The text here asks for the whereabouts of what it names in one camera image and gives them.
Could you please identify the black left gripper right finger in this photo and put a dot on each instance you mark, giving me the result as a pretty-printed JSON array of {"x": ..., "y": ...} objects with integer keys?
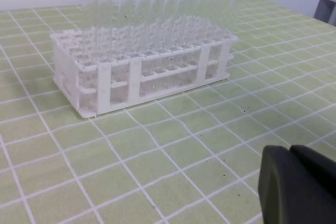
[{"x": 311, "y": 176}]

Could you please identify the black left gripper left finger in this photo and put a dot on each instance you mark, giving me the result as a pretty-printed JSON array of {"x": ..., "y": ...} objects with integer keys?
[{"x": 273, "y": 193}]

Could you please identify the clear glass test tube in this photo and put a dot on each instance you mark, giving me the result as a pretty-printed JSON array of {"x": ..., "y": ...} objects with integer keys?
[{"x": 185, "y": 5}]

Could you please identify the green grid tablecloth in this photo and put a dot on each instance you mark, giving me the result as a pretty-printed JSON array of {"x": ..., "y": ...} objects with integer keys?
[{"x": 190, "y": 158}]

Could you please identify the white test tube rack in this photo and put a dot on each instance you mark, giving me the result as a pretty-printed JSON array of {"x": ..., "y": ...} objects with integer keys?
[{"x": 94, "y": 87}]

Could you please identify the glass tube in rack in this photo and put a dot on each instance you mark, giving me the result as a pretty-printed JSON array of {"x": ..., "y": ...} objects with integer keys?
[{"x": 88, "y": 28}]

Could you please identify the grey frame at wall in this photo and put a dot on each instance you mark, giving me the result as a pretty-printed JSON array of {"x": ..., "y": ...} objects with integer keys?
[{"x": 325, "y": 11}]

